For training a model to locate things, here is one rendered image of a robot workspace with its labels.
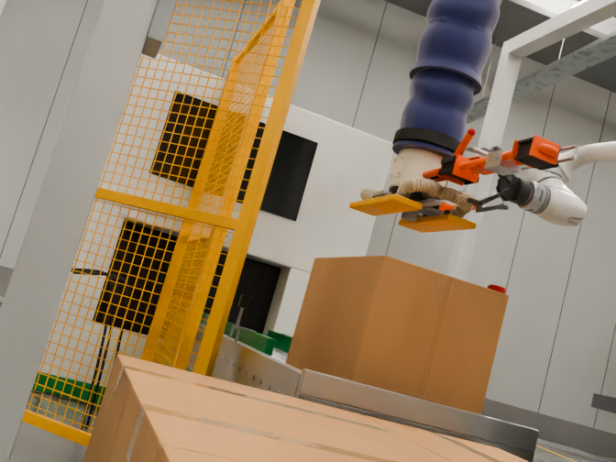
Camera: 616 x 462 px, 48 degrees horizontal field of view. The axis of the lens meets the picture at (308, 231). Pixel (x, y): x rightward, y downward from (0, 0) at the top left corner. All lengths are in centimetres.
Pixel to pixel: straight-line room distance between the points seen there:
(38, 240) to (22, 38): 903
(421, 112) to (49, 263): 125
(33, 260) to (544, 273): 1091
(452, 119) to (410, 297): 63
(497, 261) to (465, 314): 1015
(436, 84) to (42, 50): 926
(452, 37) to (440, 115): 25
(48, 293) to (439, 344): 119
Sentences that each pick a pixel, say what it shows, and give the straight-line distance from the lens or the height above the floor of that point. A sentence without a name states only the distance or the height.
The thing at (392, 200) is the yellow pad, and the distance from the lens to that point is 206.
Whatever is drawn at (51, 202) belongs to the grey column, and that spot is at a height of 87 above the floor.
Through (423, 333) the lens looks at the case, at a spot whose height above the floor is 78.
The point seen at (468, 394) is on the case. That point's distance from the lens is 202.
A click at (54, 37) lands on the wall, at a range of 1120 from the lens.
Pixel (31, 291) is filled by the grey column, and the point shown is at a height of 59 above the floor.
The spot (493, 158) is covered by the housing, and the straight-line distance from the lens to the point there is 188.
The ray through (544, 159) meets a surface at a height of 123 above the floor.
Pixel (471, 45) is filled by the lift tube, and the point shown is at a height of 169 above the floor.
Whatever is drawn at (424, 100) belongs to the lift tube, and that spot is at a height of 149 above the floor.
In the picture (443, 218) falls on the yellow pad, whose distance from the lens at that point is 216.
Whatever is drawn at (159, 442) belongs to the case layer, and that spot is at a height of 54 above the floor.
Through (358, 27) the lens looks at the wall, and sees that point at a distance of 1187.
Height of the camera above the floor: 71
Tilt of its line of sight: 8 degrees up
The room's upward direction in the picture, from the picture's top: 16 degrees clockwise
